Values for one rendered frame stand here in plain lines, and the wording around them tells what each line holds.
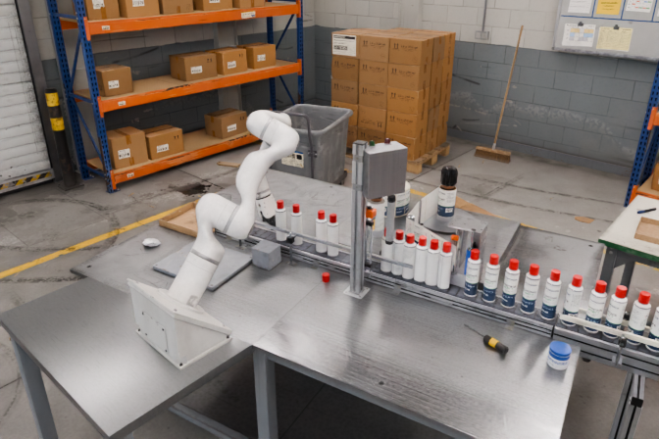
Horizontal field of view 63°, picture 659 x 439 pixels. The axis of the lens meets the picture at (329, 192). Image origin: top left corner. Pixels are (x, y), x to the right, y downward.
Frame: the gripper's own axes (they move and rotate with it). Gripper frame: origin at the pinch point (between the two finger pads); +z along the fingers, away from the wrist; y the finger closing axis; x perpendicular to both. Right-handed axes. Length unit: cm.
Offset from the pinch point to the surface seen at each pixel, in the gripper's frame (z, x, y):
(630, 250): 67, -139, 92
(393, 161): -23, -78, -10
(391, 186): -13, -74, -10
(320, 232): 5.3, -27.9, -2.2
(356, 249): 9, -54, -16
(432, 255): 20, -80, -3
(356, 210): -8, -59, -16
